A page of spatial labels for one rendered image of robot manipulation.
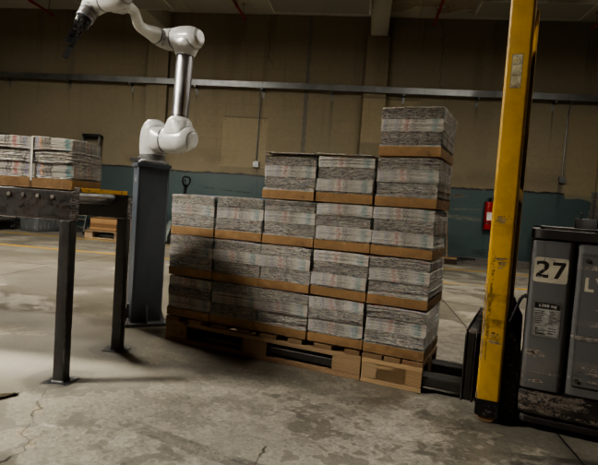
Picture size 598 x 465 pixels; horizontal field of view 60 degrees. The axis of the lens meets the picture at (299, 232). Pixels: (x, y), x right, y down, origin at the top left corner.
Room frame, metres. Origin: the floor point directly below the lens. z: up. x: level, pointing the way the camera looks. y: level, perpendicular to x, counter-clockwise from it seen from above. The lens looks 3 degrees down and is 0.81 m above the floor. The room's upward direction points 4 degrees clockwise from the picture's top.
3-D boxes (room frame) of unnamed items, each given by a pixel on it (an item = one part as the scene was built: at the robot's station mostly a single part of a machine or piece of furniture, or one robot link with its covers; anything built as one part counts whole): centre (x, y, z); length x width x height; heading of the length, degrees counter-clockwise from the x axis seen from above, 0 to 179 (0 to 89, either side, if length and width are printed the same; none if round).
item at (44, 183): (2.43, 1.08, 0.83); 0.29 x 0.16 x 0.04; 177
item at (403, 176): (2.53, -0.55, 0.65); 0.39 x 0.30 x 1.29; 156
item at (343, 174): (2.65, -0.27, 0.95); 0.38 x 0.29 x 0.23; 157
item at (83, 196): (2.40, 0.99, 0.77); 0.47 x 0.05 x 0.05; 173
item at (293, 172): (2.78, -0.01, 0.95); 0.38 x 0.29 x 0.23; 157
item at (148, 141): (3.25, 0.94, 1.17); 0.18 x 0.16 x 0.22; 64
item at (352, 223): (2.83, 0.11, 0.42); 1.17 x 0.39 x 0.83; 66
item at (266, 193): (2.78, 0.00, 0.86); 0.38 x 0.29 x 0.04; 157
